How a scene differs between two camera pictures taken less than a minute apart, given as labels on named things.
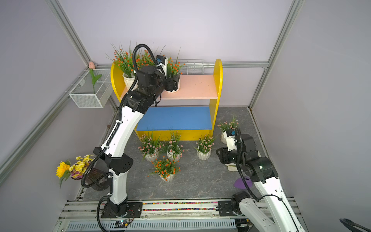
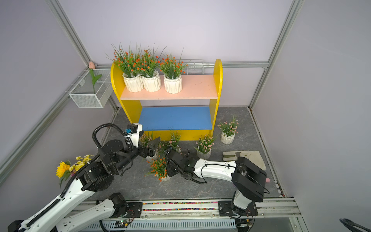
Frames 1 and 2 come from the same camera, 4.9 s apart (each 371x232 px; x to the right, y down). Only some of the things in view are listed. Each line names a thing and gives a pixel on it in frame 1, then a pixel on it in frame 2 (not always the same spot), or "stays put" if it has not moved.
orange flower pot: (124, 60) stays put
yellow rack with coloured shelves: (188, 115) stays put
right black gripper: (223, 156) → (168, 171)
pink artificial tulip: (92, 66) stays put
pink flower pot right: (204, 147) stays put
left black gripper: (173, 83) → (144, 152)
